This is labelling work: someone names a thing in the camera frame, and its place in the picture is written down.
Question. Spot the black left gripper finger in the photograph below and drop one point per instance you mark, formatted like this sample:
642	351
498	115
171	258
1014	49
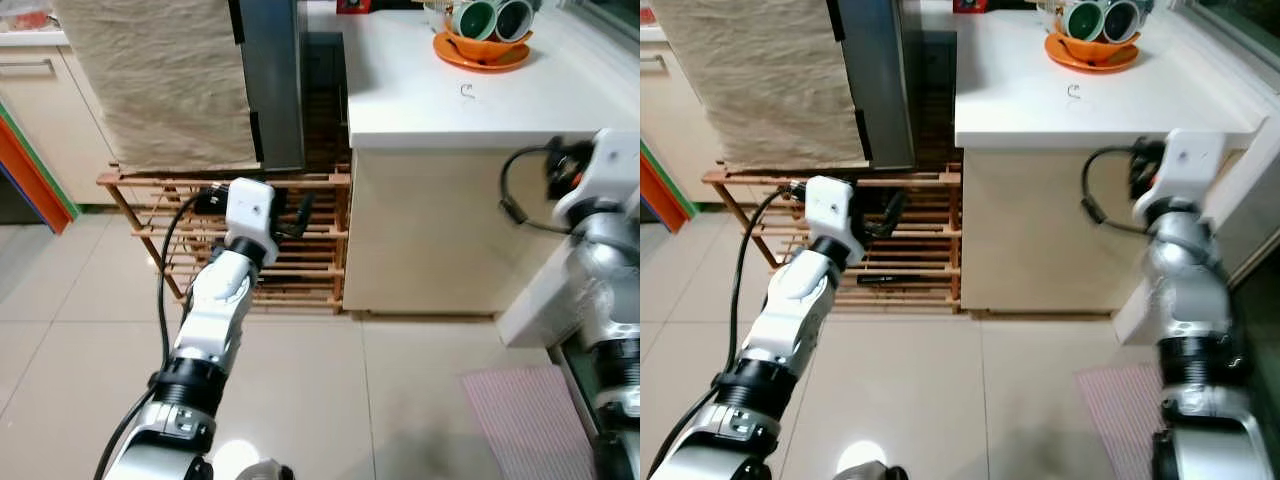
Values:
896	212
304	212

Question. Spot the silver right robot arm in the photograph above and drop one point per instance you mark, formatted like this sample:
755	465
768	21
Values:
600	270
1185	270

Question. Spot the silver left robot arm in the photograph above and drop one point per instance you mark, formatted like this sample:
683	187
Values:
800	300
215	310

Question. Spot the wooden slatted rack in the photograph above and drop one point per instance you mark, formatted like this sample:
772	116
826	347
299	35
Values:
320	260
930	260

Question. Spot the colourful striped board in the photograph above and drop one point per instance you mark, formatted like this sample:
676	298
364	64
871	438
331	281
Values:
30	175
660	190

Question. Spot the white counter unit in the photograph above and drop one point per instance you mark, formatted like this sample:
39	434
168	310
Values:
440	110
1050	110

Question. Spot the orange bowl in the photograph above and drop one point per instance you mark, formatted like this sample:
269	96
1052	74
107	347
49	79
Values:
480	62
1090	62

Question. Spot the beige kitchen cabinet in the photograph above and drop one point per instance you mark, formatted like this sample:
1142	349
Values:
50	120
680	120

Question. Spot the dark cup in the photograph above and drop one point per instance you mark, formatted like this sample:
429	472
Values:
1125	20
515	18

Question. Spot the green cup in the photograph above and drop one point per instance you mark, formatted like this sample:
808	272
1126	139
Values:
478	18
1085	20

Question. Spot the small red box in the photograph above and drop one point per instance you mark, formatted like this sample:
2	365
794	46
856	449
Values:
353	6
970	6

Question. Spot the grey robot leg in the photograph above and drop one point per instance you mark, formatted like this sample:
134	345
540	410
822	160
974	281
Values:
270	470
880	471

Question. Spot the pink floor mat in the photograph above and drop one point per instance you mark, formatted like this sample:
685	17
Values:
525	425
1120	425

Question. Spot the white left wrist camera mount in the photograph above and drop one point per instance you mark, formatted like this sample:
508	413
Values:
250	210
830	210

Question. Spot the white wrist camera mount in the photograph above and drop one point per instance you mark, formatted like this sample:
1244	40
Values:
1190	170
250	210
605	170
830	210

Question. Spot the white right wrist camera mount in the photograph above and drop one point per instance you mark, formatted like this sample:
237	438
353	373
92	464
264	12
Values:
605	170
1190	170

